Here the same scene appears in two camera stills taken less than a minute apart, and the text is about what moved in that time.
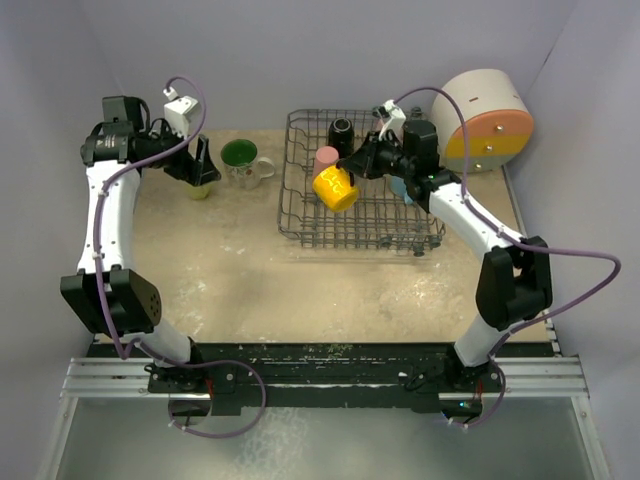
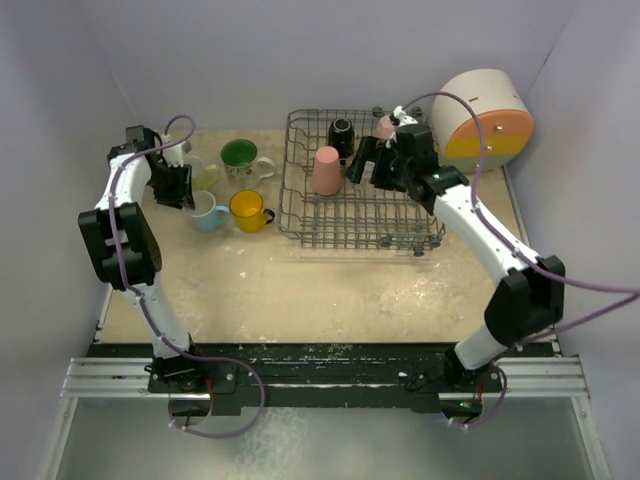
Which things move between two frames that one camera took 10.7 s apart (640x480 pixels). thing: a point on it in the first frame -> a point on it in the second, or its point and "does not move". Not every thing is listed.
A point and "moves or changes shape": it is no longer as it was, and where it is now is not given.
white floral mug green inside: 243,169 does not move
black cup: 341,137 does not move
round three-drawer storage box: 499,122 does not move
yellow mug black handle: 335,187 -> 247,208
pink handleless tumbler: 326,156 does not move
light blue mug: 397,185 moves or changes shape
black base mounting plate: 242,376 does not move
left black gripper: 198,171 -> 181,196
